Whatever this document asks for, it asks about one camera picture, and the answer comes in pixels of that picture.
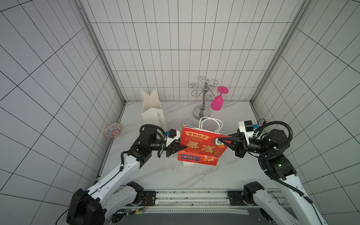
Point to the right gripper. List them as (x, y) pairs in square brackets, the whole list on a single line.
[(240, 144)]

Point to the red printed paper bag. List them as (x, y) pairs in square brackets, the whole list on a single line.
[(202, 146)]

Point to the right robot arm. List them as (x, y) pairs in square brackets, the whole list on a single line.
[(269, 141)]

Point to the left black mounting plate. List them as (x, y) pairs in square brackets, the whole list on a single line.
[(148, 199)]

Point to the pink plastic wine glass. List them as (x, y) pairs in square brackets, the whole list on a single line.
[(218, 101)]

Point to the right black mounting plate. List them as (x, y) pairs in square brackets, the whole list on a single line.
[(236, 198)]

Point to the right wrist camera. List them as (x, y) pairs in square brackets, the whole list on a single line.
[(248, 128)]

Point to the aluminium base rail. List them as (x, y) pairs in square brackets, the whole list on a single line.
[(175, 201)]

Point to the patterned ceramic bowl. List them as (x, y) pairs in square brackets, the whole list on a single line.
[(113, 130)]

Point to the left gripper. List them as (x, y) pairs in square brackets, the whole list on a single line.
[(172, 148)]

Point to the chrome cup holder stand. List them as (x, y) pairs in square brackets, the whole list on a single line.
[(203, 90)]

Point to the white Happy Every Day bag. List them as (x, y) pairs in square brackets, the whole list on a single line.
[(152, 112)]

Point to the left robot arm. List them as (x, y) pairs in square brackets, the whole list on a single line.
[(99, 202)]

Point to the black mounting plate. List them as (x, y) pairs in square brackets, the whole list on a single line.
[(236, 198), (148, 199)]

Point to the green Fresh paper bag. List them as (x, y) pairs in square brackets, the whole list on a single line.
[(188, 122)]

